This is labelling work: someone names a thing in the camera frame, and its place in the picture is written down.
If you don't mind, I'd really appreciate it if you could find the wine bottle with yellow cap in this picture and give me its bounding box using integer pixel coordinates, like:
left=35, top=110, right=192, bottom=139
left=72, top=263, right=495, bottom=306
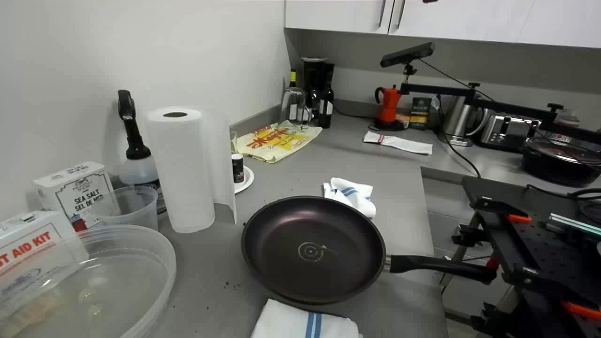
left=287, top=69, right=299, bottom=123

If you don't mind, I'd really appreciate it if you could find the silver toaster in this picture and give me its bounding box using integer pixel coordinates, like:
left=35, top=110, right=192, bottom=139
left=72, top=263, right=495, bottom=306
left=478, top=114, right=541, bottom=153

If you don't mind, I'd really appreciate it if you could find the black cable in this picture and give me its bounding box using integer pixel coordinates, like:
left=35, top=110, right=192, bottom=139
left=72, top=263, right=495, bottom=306
left=436, top=96, right=483, bottom=179

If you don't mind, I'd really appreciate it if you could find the white wall cabinet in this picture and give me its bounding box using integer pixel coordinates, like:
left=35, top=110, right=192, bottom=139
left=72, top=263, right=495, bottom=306
left=284, top=0, right=601, bottom=49

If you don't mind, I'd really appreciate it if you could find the folded blue striped tea towel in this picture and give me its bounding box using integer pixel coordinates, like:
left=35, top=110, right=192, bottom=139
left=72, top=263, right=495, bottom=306
left=250, top=299, right=363, bottom=338

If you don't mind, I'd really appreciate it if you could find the folded red striped tea towel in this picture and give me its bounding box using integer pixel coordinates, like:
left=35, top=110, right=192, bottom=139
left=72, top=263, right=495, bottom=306
left=363, top=131, right=433, bottom=155

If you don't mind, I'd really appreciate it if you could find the dark wine bottle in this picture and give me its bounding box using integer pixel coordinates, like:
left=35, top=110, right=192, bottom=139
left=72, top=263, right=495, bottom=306
left=318, top=63, right=335, bottom=129

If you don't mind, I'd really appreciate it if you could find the orange handled clamp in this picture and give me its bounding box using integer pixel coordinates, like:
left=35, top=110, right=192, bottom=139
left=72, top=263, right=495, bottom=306
left=560, top=300, right=601, bottom=323
left=473, top=196, right=533, bottom=227

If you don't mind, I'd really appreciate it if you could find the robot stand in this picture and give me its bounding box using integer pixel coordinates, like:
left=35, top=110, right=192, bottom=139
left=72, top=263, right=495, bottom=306
left=440, top=176, right=601, bottom=338

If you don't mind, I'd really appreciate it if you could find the black coffee maker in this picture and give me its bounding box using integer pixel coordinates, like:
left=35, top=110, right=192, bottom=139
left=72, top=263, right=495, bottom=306
left=300, top=57, right=330, bottom=109

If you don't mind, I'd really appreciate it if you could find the small clear plastic tub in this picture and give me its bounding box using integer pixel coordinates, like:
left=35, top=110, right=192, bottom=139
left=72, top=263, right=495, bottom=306
left=91, top=185, right=159, bottom=231

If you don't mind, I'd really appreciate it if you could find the spray bottle with black trigger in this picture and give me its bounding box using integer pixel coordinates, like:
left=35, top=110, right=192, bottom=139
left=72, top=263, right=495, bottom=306
left=117, top=89, right=166, bottom=215

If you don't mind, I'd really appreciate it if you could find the small black shaker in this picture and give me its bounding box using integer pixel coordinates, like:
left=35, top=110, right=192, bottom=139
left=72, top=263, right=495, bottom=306
left=231, top=154, right=245, bottom=184

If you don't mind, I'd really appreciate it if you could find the yellow printed bag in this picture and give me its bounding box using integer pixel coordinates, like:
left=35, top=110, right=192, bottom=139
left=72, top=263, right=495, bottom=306
left=233, top=120, right=323, bottom=164

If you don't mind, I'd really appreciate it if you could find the white saucer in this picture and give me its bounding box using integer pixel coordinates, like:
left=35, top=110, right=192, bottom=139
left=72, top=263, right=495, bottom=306
left=234, top=165, right=255, bottom=194

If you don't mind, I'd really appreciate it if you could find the green tea box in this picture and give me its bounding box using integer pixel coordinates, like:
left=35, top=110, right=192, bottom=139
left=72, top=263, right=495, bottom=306
left=409, top=97, right=432, bottom=131

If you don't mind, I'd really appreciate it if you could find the camera on mount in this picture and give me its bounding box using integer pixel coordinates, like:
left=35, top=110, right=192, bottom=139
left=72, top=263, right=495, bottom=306
left=379, top=42, right=601, bottom=146

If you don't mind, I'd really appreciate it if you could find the dark non-stick frying pan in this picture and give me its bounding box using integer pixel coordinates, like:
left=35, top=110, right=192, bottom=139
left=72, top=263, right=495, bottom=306
left=241, top=196, right=497, bottom=305

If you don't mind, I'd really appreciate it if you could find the crumpled blue striped tea towel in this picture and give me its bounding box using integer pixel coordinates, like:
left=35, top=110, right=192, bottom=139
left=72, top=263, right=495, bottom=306
left=323, top=177, right=378, bottom=219

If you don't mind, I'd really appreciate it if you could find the white salt box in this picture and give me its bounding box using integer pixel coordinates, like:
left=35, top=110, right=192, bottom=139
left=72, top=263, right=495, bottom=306
left=33, top=162, right=115, bottom=233

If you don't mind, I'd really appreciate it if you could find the black pot with lid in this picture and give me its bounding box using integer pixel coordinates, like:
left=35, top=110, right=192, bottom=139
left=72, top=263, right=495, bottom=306
left=521, top=138, right=601, bottom=187

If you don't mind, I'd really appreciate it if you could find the white first aid kit box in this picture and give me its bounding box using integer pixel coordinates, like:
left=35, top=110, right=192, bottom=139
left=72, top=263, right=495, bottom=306
left=0, top=210, right=90, bottom=301

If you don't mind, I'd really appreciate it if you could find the clear drinking glass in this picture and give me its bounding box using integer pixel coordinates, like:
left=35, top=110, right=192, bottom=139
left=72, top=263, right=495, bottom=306
left=281, top=87, right=308, bottom=128

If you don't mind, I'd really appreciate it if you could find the large clear plastic container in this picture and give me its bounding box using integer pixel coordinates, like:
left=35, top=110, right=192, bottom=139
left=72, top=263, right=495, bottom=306
left=0, top=224, right=177, bottom=338

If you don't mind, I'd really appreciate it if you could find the white paper towel roll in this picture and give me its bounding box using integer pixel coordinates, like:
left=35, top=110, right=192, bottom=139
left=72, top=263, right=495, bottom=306
left=146, top=107, right=238, bottom=234

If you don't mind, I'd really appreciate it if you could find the red moka pot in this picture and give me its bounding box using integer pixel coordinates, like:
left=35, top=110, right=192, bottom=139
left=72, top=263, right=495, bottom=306
left=374, top=86, right=407, bottom=131

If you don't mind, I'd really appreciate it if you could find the stainless steel kettle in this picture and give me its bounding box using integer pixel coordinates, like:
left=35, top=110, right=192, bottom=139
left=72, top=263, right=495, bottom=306
left=441, top=94, right=490, bottom=147

